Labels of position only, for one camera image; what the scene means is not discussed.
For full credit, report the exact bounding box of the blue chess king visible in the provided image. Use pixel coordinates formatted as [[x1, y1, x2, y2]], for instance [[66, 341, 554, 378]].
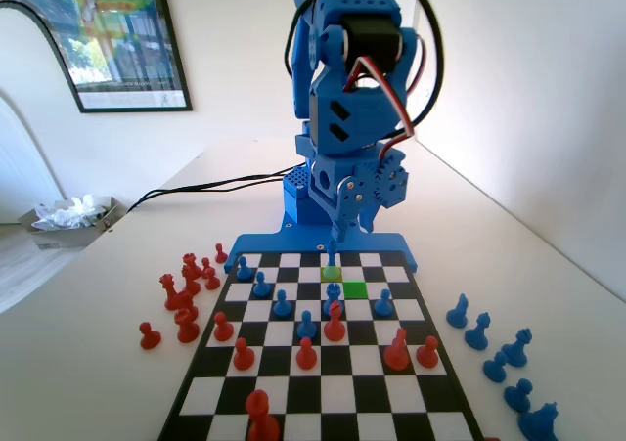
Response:
[[322, 238, 342, 282]]

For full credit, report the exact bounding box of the blue chess knight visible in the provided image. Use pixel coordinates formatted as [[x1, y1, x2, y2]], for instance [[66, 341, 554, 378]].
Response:
[[445, 292, 470, 330]]

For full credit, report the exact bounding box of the red chess rook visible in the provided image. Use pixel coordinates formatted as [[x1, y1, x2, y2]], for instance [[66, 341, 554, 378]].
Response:
[[182, 252, 202, 281], [174, 307, 201, 344]]

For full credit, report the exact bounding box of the blue chess bishop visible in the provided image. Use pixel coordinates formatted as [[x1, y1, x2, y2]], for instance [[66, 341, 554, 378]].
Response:
[[463, 311, 491, 351]]

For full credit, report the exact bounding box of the red chess queen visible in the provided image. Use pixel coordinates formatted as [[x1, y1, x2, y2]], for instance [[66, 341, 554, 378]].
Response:
[[159, 273, 183, 311]]

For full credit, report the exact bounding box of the blue chess queen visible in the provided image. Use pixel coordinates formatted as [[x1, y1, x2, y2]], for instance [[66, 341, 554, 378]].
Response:
[[499, 327, 533, 368]]

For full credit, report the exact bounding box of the black and white chessboard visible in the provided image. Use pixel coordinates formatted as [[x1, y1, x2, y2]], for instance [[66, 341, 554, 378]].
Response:
[[156, 249, 485, 441]]

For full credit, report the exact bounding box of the black framed map poster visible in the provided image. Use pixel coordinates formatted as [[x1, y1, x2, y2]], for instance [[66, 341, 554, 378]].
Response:
[[0, 0, 194, 114]]

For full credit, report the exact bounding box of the crumpled white packing paper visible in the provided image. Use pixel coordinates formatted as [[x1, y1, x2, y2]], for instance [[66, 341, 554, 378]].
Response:
[[31, 194, 112, 231]]

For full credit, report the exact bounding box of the grey cardboard box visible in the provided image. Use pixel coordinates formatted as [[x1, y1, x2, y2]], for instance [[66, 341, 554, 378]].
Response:
[[18, 195, 129, 250]]

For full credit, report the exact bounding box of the white arched furniture panel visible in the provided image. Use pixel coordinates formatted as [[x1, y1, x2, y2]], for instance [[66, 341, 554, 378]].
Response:
[[0, 0, 68, 225]]

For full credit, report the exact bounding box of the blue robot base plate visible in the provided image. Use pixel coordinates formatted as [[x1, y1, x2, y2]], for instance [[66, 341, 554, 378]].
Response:
[[224, 209, 421, 274]]

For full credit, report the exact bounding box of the black table cable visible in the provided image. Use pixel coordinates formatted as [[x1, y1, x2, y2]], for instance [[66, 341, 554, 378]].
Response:
[[127, 164, 308, 213], [146, 191, 286, 203]]

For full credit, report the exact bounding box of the red white servo wire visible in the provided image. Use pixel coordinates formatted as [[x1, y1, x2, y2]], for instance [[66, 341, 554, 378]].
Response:
[[344, 37, 434, 142]]

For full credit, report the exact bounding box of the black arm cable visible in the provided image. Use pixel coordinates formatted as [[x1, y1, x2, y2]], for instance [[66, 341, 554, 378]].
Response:
[[284, 0, 447, 128]]

